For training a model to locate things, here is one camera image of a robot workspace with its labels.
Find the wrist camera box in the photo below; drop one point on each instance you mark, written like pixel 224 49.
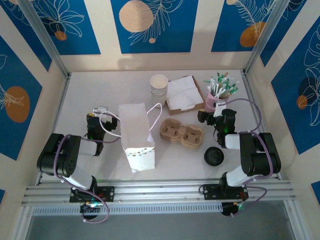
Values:
pixel 219 108
pixel 100 110

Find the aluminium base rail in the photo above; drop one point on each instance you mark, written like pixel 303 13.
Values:
pixel 160 190

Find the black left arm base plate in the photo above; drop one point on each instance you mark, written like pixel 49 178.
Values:
pixel 108 193

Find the aluminium table side rail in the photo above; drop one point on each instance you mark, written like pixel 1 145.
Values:
pixel 58 107
pixel 252 100

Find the aluminium frame post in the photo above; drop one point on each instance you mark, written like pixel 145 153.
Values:
pixel 45 37
pixel 267 37

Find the white paper cup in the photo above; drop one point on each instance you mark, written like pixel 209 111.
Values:
pixel 159 95
pixel 159 98
pixel 159 92
pixel 159 103
pixel 159 82

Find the pink holder cup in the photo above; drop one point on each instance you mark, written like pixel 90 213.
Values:
pixel 209 102

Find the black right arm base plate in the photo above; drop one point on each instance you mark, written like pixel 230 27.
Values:
pixel 210 191

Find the brown cardboard cup carrier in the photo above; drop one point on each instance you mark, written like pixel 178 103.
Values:
pixel 182 135

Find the green white sugar stick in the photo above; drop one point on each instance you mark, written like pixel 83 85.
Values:
pixel 209 83
pixel 233 87
pixel 219 80
pixel 213 86

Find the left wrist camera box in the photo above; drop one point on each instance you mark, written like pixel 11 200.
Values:
pixel 100 110

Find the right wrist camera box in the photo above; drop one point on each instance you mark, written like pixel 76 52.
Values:
pixel 219 108

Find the brown cardboard napkin tray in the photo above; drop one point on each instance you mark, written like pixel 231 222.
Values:
pixel 175 111

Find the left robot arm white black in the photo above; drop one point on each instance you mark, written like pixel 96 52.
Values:
pixel 62 160

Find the brown paper stirrer stick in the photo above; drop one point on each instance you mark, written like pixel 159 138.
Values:
pixel 226 75

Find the white paper napkin stack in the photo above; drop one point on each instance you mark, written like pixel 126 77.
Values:
pixel 183 92

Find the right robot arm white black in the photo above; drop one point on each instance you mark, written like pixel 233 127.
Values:
pixel 260 155

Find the black plastic cup lid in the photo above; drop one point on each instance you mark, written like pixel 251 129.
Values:
pixel 213 156

